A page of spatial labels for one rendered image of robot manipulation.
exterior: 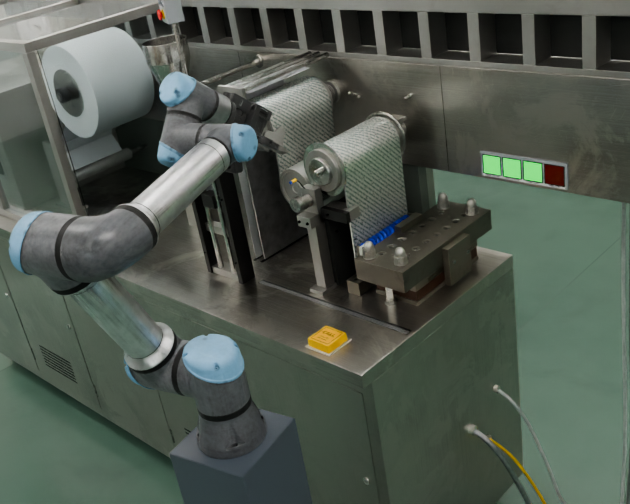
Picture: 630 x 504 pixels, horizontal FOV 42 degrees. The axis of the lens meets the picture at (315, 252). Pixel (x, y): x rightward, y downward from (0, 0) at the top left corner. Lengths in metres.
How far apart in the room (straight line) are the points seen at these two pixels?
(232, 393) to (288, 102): 0.92
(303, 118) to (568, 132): 0.72
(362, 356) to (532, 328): 1.78
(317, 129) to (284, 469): 0.99
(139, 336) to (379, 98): 1.07
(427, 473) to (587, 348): 1.41
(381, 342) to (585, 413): 1.35
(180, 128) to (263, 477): 0.75
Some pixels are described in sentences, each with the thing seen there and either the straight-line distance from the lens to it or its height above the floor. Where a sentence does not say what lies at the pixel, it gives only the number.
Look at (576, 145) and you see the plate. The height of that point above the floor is 1.27.
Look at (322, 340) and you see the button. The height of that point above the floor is 0.92.
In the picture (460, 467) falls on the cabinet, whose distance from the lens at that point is 2.46.
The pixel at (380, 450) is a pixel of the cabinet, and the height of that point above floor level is 0.65.
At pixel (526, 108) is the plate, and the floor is 1.35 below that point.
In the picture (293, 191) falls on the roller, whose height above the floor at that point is 1.17.
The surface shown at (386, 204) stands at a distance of 2.27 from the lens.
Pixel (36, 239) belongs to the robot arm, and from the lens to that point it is 1.49.
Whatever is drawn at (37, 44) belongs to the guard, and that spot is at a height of 1.59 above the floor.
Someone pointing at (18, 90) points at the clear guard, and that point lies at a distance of 2.88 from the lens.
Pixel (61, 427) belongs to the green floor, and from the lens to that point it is 3.67.
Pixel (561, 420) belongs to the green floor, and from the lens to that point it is 3.19.
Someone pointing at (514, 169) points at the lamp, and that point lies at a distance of 2.19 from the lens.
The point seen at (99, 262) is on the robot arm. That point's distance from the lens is 1.43.
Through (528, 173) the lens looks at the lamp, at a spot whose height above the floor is 1.18.
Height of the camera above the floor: 2.02
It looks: 27 degrees down
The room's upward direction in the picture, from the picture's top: 10 degrees counter-clockwise
